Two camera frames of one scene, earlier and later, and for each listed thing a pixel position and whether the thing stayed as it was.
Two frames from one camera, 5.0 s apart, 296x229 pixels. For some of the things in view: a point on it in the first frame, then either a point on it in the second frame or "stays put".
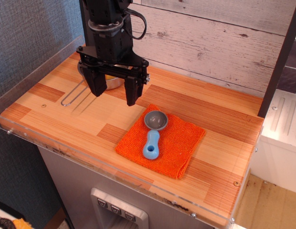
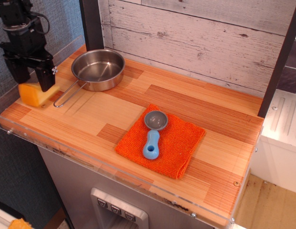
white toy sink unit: [276, 158] stays put
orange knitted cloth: [178, 141] stays put
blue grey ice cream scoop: [155, 120] stays put
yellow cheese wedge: [107, 77] → [31, 95]
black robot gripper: [106, 44] → [26, 42]
